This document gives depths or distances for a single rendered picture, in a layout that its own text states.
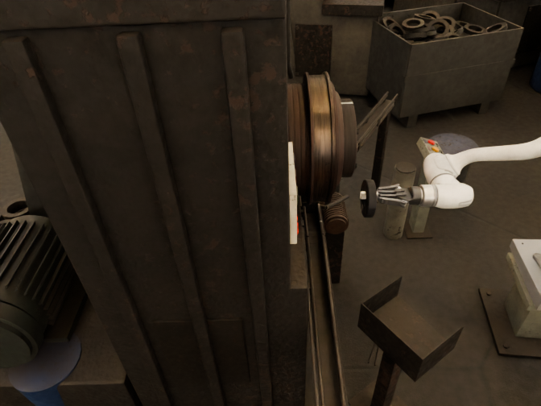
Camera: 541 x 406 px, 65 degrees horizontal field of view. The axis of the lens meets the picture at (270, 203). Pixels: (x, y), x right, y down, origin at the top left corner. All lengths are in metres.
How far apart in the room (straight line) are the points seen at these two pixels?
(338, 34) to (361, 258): 2.27
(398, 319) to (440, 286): 0.99
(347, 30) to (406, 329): 3.06
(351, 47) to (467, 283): 2.45
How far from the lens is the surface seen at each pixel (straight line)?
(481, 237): 2.99
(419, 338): 1.64
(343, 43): 4.22
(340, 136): 1.40
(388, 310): 1.67
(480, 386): 2.33
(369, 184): 1.71
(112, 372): 2.06
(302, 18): 4.21
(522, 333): 2.51
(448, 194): 1.80
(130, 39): 0.90
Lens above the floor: 1.93
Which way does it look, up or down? 40 degrees down
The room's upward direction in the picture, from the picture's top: 3 degrees counter-clockwise
